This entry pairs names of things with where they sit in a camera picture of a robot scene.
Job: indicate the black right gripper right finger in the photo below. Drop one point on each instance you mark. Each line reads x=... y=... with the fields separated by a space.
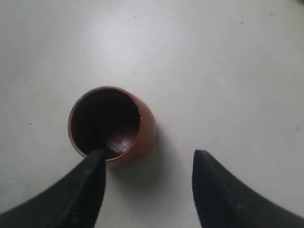
x=223 y=201

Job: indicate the brown wooden cup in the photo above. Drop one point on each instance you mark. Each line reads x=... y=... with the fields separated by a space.
x=114 y=120

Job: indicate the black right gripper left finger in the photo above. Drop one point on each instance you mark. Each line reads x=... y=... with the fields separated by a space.
x=73 y=202

